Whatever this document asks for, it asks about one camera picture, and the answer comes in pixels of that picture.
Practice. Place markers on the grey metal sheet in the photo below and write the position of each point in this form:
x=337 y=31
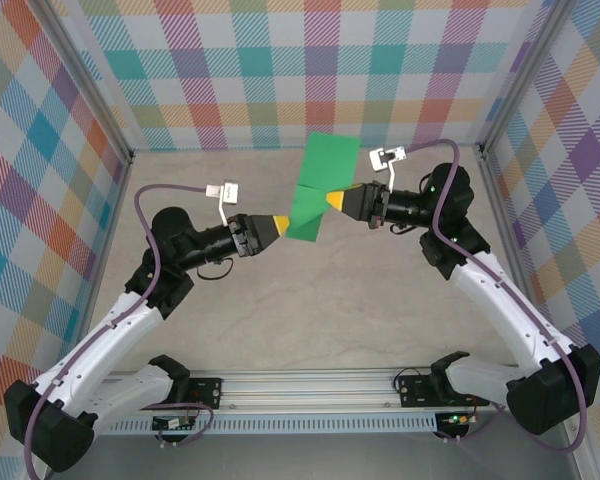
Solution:
x=305 y=460

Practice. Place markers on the aluminium side rail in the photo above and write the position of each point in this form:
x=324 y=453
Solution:
x=510 y=260
x=110 y=230

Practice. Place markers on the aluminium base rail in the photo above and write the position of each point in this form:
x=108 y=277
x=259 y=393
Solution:
x=305 y=387

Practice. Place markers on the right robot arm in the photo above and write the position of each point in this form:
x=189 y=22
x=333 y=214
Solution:
x=495 y=295

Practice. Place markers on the aluminium corner post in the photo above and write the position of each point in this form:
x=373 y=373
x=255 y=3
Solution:
x=85 y=80
x=525 y=80

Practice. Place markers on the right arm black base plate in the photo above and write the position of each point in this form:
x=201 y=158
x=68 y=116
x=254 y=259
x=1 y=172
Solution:
x=417 y=392

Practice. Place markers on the green paper sheet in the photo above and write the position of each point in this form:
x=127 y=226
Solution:
x=330 y=160

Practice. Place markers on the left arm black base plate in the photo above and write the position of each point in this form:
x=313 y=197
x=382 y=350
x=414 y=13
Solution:
x=205 y=392

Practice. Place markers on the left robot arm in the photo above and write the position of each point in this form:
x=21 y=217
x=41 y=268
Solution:
x=105 y=330

